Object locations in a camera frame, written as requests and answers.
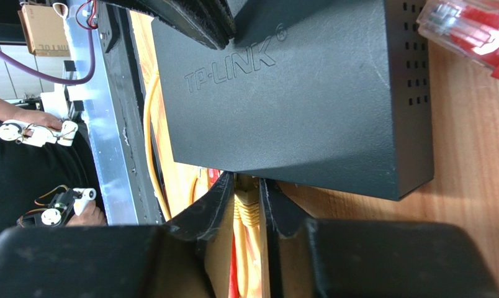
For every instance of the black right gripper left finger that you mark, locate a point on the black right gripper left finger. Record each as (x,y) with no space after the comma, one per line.
(188,256)

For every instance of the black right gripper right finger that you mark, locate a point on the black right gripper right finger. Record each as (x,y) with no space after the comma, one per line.
(304,256)

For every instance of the operator right hand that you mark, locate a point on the operator right hand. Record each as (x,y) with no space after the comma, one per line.
(91,216)

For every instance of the white teleoperation handle lower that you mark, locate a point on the white teleoperation handle lower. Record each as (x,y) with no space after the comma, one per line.
(56,207)

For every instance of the operator left hand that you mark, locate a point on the operator left hand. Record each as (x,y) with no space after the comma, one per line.
(39,118)

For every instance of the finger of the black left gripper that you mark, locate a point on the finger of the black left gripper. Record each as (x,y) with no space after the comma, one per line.
(208,22)

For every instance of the black network switch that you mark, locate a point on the black network switch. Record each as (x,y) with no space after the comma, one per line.
(331,94)

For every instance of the cardboard box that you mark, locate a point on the cardboard box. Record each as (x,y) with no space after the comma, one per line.
(43,31)

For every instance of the white teleoperation handle upper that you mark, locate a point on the white teleoperation handle upper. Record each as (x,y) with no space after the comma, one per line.
(37,135)

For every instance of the white teleoperation handle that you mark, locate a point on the white teleoperation handle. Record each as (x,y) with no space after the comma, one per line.
(37,135)
(56,207)

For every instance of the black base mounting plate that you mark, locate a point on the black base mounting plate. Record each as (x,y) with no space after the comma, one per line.
(130,197)

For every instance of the aluminium frame rail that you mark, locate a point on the aluminium frame rail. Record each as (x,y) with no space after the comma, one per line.
(86,50)

